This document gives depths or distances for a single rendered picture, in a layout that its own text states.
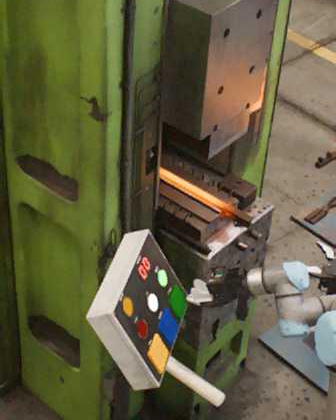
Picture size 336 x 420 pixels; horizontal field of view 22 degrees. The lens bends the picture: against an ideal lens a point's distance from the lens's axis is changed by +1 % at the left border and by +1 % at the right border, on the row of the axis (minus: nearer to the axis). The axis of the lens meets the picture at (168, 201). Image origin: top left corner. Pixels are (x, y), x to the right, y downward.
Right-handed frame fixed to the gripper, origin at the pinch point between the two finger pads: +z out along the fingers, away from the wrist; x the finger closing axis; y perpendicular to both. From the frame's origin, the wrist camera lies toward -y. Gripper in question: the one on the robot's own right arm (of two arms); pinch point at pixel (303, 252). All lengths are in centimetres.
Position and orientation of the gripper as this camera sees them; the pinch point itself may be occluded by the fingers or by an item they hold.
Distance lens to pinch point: 276.7
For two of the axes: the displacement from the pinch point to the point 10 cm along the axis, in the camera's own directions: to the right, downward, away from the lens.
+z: -7.6, -4.4, 4.7
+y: -0.5, 7.7, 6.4
